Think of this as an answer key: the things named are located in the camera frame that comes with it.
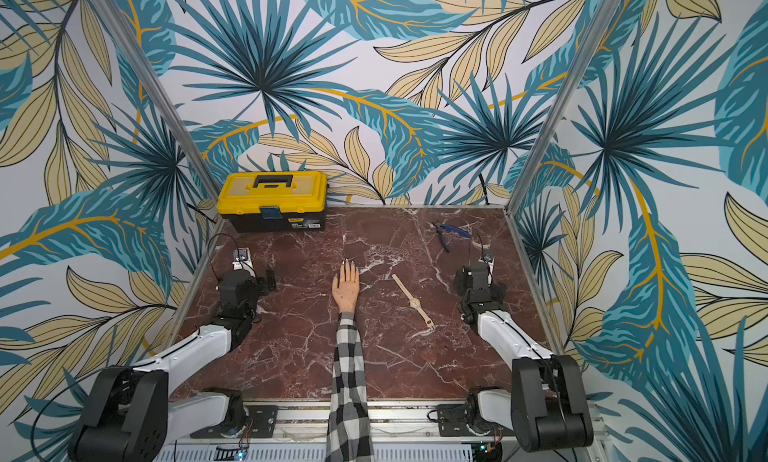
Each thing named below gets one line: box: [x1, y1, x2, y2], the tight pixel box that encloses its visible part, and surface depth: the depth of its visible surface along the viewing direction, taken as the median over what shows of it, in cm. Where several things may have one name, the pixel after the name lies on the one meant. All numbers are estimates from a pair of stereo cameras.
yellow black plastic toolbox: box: [216, 171, 329, 233], surface depth 104 cm
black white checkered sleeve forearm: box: [326, 311, 374, 462], surface depth 75 cm
